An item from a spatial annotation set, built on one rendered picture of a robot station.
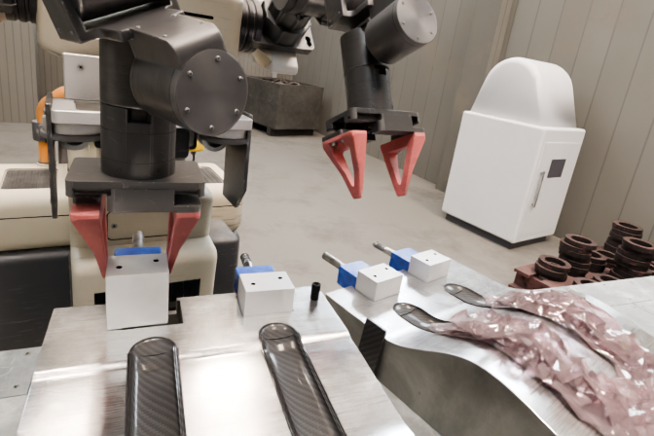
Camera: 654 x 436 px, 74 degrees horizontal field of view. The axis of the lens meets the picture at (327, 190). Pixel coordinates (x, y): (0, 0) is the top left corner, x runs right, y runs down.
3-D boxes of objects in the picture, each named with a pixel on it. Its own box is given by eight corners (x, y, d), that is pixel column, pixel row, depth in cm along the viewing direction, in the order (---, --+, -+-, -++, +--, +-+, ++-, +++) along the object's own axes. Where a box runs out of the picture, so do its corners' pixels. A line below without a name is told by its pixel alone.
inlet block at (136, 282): (114, 257, 49) (113, 213, 47) (162, 255, 51) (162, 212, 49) (106, 331, 37) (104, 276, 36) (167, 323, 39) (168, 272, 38)
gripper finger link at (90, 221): (166, 291, 38) (170, 190, 35) (72, 298, 35) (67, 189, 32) (163, 254, 43) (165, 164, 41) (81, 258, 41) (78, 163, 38)
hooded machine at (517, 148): (559, 245, 336) (615, 70, 297) (509, 254, 304) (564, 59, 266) (484, 211, 395) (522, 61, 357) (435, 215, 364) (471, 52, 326)
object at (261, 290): (222, 274, 54) (225, 236, 53) (261, 272, 56) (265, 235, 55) (241, 340, 43) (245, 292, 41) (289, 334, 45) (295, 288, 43)
